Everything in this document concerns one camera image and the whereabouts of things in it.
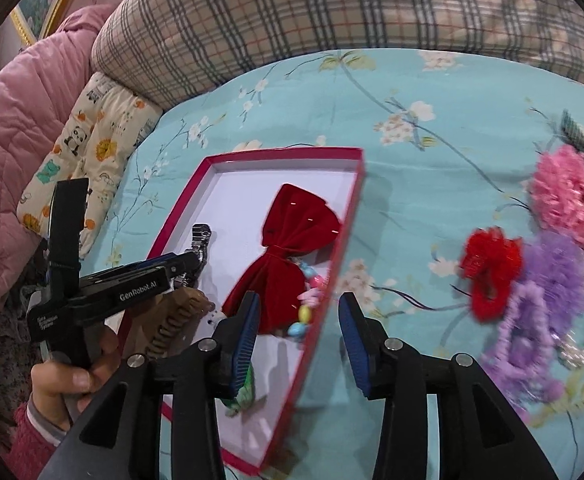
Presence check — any green patterned hair clip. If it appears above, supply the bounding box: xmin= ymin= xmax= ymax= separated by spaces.
xmin=224 ymin=366 xmax=259 ymax=419

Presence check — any cartoon print pillow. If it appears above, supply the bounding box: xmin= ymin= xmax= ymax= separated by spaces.
xmin=17 ymin=71 xmax=163 ymax=262

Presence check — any colourful bead bracelet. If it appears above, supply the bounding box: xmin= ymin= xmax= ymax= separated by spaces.
xmin=287 ymin=257 xmax=331 ymax=344

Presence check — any large purple organza scrunchie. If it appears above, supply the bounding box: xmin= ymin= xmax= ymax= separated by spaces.
xmin=521 ymin=232 xmax=584 ymax=313

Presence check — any small purple scrunchie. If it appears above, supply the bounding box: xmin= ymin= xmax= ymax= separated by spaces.
xmin=481 ymin=280 xmax=566 ymax=422

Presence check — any person's left hand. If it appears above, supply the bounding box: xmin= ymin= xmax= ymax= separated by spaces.
xmin=31 ymin=327 xmax=123 ymax=427

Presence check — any pink quilt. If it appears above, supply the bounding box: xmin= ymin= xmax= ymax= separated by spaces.
xmin=0 ymin=4 xmax=119 ymax=322

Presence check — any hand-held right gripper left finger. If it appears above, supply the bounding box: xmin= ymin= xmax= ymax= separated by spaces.
xmin=37 ymin=291 xmax=263 ymax=480

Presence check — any brown hair claw clip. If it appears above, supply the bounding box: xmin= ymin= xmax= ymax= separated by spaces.
xmin=122 ymin=287 xmax=214 ymax=361

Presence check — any plaid pillow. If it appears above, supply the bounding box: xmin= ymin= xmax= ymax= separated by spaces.
xmin=89 ymin=0 xmax=584 ymax=112

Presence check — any pink lace scrunchie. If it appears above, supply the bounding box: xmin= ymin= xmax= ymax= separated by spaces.
xmin=528 ymin=145 xmax=584 ymax=249

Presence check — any red lace scrunchie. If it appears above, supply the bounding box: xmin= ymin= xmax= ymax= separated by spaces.
xmin=459 ymin=227 xmax=526 ymax=324

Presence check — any red velvet bow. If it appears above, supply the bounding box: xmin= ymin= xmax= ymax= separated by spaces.
xmin=221 ymin=183 xmax=344 ymax=336

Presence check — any person's left forearm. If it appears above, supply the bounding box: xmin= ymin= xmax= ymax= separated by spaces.
xmin=7 ymin=400 xmax=73 ymax=480

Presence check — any red shallow box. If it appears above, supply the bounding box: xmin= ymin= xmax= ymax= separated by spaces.
xmin=144 ymin=147 xmax=366 ymax=477

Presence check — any dark patterned cloth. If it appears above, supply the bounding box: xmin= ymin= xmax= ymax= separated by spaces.
xmin=0 ymin=255 xmax=50 ymax=456

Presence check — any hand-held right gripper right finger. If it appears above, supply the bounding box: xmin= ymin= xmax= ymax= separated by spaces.
xmin=338 ymin=291 xmax=560 ymax=480

